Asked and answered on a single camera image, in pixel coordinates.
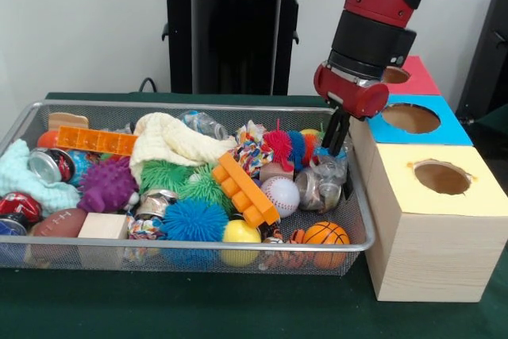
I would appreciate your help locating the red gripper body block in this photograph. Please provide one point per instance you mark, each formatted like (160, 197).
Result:
(357, 101)

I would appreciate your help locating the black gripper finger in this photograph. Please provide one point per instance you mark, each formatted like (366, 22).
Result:
(340, 136)
(330, 126)

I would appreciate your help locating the orange toy brick round studs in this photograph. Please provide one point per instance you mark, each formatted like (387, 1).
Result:
(246, 188)

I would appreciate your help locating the wooden box three holes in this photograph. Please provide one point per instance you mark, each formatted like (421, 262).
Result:
(429, 244)

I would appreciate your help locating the clear shallow mesh bin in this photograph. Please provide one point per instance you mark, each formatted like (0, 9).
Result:
(103, 260)

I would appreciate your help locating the white baseball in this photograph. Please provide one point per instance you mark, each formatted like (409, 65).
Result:
(279, 194)

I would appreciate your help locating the small orange basketball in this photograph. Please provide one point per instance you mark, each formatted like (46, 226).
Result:
(325, 232)

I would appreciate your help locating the green spiky ball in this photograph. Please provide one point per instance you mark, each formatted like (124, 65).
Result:
(208, 188)
(163, 176)

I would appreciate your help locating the yellow ball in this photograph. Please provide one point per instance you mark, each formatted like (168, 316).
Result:
(241, 236)

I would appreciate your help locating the cream knitted cloth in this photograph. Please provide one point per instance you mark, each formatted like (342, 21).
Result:
(171, 142)

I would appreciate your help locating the blue spiky ball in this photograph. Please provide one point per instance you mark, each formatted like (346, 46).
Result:
(194, 221)

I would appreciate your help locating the dark green table cloth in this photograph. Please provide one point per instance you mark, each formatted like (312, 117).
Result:
(238, 307)

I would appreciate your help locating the purple spiky ball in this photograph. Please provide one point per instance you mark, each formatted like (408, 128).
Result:
(105, 186)

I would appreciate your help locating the long flat orange toy brick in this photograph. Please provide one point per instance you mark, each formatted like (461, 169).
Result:
(95, 140)

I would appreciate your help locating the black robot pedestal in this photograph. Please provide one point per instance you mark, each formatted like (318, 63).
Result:
(222, 53)

